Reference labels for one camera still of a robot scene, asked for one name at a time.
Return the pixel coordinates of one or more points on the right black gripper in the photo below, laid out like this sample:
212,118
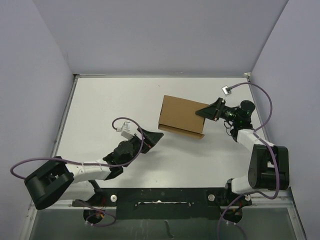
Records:
210,111

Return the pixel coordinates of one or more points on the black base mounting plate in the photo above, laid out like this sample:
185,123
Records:
169,203

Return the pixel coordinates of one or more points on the wrist white camera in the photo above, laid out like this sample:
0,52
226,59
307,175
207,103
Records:
226,90
125,130

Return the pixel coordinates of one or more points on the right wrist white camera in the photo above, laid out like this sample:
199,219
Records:
226,90

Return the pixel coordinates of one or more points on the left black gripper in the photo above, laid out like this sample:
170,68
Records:
150,139

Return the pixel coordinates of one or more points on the brown cardboard box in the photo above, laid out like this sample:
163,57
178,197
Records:
178,116

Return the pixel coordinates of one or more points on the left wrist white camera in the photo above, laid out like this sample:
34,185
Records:
125,130

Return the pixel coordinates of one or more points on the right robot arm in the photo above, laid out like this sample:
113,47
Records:
269,163

